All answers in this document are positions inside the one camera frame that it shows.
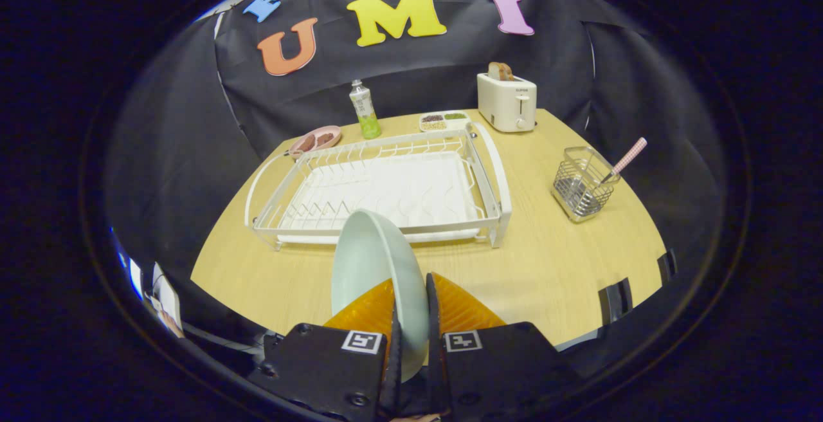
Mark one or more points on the pale green plate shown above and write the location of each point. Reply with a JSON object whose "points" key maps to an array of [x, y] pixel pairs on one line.
{"points": [[376, 267]]}

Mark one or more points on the black table clamp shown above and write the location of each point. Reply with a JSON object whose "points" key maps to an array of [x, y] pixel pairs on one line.
{"points": [[615, 300], [667, 266]]}

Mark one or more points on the brown food piece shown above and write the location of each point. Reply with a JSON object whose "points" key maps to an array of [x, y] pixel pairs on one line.
{"points": [[325, 138], [305, 143]]}

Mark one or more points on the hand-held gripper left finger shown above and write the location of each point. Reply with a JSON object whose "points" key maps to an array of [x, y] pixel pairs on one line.
{"points": [[321, 370]]}

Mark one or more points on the white divided grain dish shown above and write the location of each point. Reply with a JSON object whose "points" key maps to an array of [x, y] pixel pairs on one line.
{"points": [[443, 121]]}

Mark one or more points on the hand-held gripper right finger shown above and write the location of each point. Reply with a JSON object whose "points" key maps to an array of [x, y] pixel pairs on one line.
{"points": [[501, 370]]}

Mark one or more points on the brown bread slice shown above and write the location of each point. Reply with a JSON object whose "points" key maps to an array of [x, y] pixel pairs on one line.
{"points": [[500, 71]]}

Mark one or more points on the white toaster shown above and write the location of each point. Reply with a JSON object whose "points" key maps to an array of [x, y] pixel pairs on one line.
{"points": [[505, 103]]}

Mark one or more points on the black backdrop cloth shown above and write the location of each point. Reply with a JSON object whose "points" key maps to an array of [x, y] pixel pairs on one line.
{"points": [[418, 68]]}

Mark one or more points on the green drink bottle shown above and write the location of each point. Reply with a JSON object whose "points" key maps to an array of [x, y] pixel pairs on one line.
{"points": [[366, 113]]}

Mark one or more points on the pink plate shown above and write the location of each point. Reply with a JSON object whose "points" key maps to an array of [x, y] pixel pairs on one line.
{"points": [[326, 144]]}

